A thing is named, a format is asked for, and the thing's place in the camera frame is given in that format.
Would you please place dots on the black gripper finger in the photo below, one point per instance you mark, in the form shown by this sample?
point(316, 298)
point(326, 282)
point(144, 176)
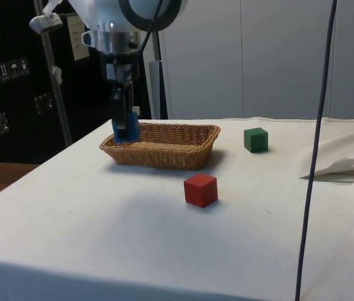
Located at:
point(117, 106)
point(128, 97)

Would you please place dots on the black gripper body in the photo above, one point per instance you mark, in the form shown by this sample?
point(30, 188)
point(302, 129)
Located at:
point(109, 64)

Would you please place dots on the blue cube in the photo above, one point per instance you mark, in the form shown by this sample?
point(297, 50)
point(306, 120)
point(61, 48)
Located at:
point(133, 130)

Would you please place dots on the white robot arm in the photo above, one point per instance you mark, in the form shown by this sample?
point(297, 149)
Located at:
point(101, 12)

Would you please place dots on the wicker basket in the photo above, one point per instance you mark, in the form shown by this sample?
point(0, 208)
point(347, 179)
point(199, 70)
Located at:
point(170, 147)

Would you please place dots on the red cube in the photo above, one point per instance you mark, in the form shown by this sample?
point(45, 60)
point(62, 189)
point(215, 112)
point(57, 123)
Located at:
point(200, 191)

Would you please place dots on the green cube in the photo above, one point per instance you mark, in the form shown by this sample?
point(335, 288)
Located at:
point(255, 141)

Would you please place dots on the metal stand pole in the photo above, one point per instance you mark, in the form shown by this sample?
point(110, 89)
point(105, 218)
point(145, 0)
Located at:
point(56, 87)

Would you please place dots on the pale locker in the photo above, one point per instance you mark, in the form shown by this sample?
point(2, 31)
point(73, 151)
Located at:
point(352, 81)
point(201, 78)

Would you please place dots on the grey camera on stand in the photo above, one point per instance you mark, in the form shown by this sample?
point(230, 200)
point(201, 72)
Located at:
point(45, 22)

